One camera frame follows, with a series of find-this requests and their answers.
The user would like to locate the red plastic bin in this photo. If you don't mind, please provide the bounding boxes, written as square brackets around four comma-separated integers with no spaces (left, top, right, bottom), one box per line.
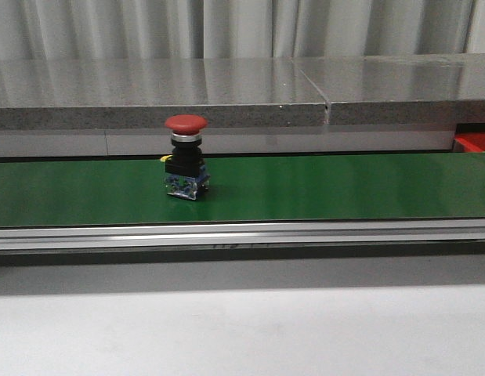
[454,132,485,153]

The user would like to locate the white pleated curtain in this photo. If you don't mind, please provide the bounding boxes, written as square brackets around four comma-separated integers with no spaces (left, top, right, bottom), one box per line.
[0,1,485,60]

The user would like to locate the grey stone slab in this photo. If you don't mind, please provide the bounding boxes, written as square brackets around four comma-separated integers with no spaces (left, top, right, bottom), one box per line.
[293,53,485,125]
[0,58,326,131]

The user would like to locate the aluminium conveyor side rail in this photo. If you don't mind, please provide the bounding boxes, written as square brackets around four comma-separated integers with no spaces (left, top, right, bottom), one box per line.
[0,219,485,255]

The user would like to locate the grey stone slab left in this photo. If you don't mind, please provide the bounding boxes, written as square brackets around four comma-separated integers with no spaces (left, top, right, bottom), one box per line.
[0,58,326,131]

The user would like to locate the green conveyor belt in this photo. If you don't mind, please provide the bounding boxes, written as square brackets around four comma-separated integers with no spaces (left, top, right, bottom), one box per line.
[0,153,485,227]

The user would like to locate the white panel under slabs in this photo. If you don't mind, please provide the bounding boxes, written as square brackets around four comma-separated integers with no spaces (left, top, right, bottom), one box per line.
[0,127,454,157]

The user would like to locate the grey stone slab right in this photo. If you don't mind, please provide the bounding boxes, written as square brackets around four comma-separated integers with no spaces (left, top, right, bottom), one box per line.
[293,53,485,125]

